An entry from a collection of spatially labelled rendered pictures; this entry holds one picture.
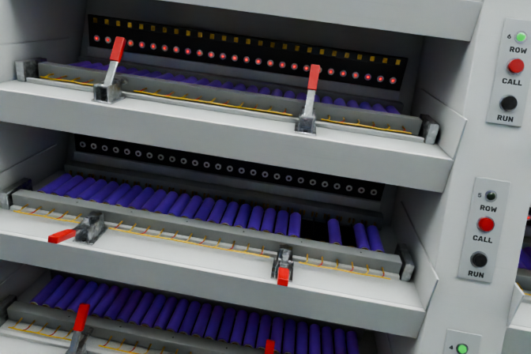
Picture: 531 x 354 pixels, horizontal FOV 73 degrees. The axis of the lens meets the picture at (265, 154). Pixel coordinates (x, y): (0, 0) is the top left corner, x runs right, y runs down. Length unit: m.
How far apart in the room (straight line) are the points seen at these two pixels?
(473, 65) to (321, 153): 0.21
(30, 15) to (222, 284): 0.48
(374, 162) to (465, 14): 0.20
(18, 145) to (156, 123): 0.26
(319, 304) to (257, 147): 0.21
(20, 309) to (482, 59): 0.73
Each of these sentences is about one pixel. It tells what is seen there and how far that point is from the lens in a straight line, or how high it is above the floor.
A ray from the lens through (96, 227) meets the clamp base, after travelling 0.54.
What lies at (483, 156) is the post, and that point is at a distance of 0.50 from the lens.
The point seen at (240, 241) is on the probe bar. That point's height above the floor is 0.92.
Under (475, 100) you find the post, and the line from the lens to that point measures 0.50.
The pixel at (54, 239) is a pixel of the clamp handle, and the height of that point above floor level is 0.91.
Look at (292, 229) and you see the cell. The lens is 0.54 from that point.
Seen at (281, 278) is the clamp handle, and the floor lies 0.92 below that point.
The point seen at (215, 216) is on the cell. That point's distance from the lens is 0.55.
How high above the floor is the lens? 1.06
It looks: 3 degrees down
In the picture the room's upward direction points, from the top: 9 degrees clockwise
